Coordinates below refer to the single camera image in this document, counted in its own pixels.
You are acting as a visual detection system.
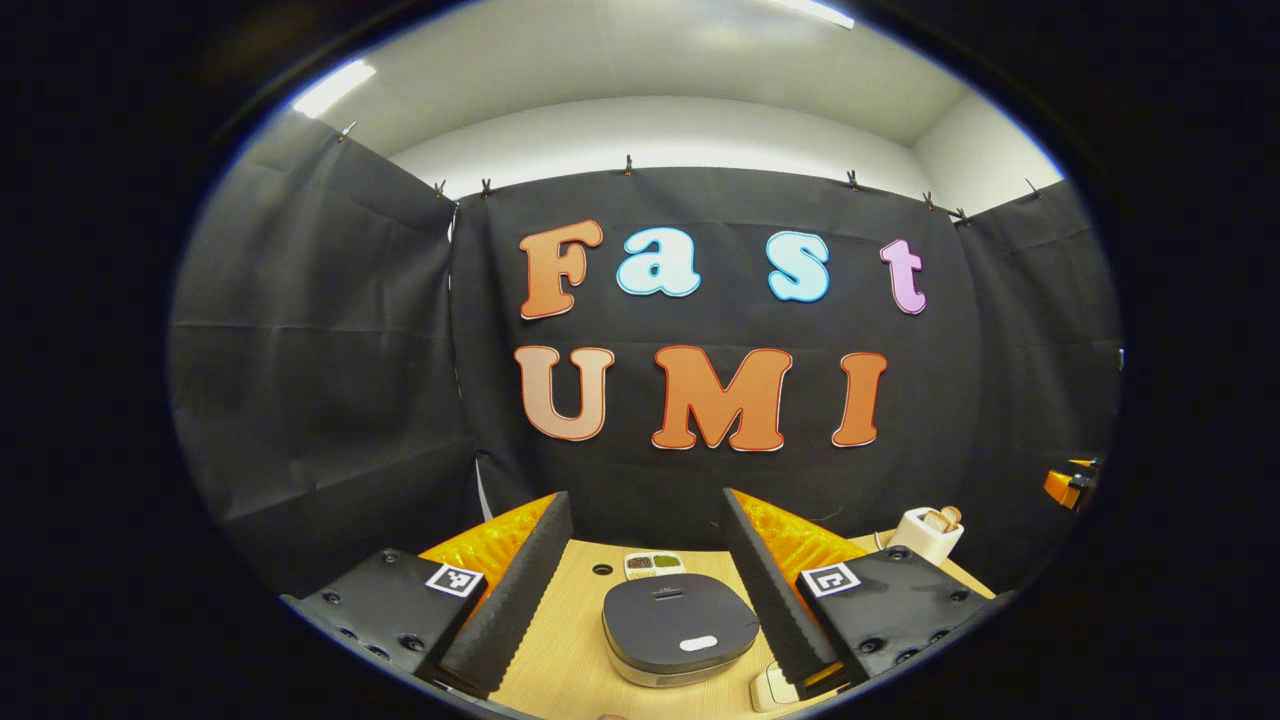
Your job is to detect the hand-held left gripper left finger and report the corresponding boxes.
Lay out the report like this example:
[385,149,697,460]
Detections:
[283,492,576,701]

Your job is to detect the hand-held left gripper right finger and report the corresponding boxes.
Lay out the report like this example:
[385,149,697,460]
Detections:
[720,488,1001,701]

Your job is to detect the black rice cooker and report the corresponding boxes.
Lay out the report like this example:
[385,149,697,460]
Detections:
[601,573,761,688]

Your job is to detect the white divided dish of beans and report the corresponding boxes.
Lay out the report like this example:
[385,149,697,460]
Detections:
[624,552,689,581]

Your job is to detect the white toaster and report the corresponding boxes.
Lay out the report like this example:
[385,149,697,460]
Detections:
[886,507,966,564]

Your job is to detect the black backdrop cloth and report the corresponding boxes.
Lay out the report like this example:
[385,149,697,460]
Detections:
[168,112,1123,601]

